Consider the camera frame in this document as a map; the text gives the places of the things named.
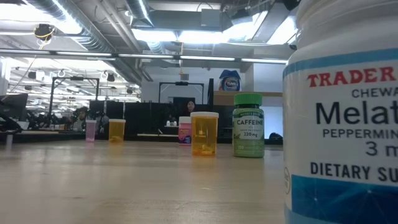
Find small pink pill vial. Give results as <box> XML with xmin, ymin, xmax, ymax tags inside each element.
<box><xmin>85</xmin><ymin>119</ymin><xmax>98</xmax><ymax>142</ymax></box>

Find blue Tums antacid bottle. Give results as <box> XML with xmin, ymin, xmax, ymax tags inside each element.
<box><xmin>217</xmin><ymin>69</ymin><xmax>243</xmax><ymax>92</ymax></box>

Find black camera rig frame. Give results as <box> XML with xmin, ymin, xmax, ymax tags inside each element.
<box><xmin>49</xmin><ymin>77</ymin><xmax>100</xmax><ymax>124</ymax></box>
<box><xmin>158</xmin><ymin>81</ymin><xmax>205</xmax><ymax>104</ymax></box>

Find black computer monitor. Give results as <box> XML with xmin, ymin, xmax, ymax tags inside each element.
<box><xmin>0</xmin><ymin>93</ymin><xmax>29</xmax><ymax>123</ymax></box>

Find long ceiling light bar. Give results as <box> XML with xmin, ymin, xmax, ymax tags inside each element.
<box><xmin>0</xmin><ymin>49</ymin><xmax>289</xmax><ymax>65</ymax></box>

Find pink labelled medicine bottle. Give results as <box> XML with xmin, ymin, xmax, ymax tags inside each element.
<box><xmin>178</xmin><ymin>116</ymin><xmax>192</xmax><ymax>146</ymax></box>

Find wooden shelf black side panels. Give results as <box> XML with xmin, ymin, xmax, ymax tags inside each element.
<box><xmin>206</xmin><ymin>78</ymin><xmax>284</xmax><ymax>113</ymax></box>

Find white melatonin supplement bottle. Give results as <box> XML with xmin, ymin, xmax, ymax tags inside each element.
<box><xmin>282</xmin><ymin>0</ymin><xmax>398</xmax><ymax>224</ymax></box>

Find person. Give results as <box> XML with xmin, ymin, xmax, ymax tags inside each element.
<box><xmin>183</xmin><ymin>100</ymin><xmax>197</xmax><ymax>118</ymax></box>
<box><xmin>73</xmin><ymin>107</ymin><xmax>91</xmax><ymax>131</ymax></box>

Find black room divider panels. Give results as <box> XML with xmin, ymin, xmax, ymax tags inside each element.
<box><xmin>88</xmin><ymin>100</ymin><xmax>234</xmax><ymax>141</ymax></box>

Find wooden background desk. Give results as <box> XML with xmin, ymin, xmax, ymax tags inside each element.
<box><xmin>136</xmin><ymin>133</ymin><xmax>180</xmax><ymax>138</ymax></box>

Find small amber pill bottle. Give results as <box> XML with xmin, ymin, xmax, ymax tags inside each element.
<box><xmin>108</xmin><ymin>118</ymin><xmax>126</xmax><ymax>144</ymax></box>

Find black ceiling device yellow cable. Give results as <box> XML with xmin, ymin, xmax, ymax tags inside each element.
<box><xmin>33</xmin><ymin>24</ymin><xmax>56</xmax><ymax>41</ymax></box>

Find large amber pill bottle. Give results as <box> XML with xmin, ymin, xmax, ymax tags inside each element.
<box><xmin>190</xmin><ymin>111</ymin><xmax>220</xmax><ymax>157</ymax></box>

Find green caffeine supplement bottle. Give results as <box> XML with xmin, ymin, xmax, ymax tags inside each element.
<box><xmin>232</xmin><ymin>93</ymin><xmax>266</xmax><ymax>159</ymax></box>

